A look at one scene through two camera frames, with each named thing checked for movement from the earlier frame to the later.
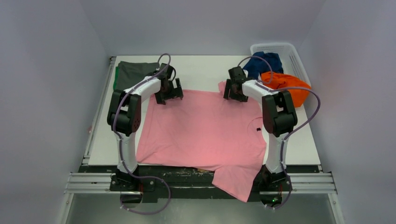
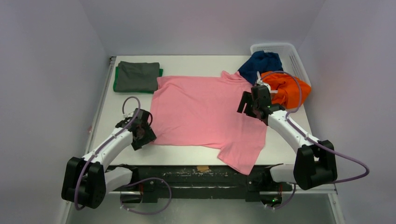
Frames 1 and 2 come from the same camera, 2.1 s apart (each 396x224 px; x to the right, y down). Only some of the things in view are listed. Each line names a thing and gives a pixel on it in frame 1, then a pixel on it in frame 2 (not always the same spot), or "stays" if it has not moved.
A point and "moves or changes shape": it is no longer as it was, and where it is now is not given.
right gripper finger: x=227 y=88 to x=246 y=98
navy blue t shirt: x=263 y=62 stays
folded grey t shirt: x=128 y=72 stays
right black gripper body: x=235 y=90 to x=249 y=103
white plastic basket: x=291 y=62 stays
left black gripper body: x=165 y=94 to x=146 y=136
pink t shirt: x=203 y=129 moves or changes shape
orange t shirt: x=281 y=80 stays
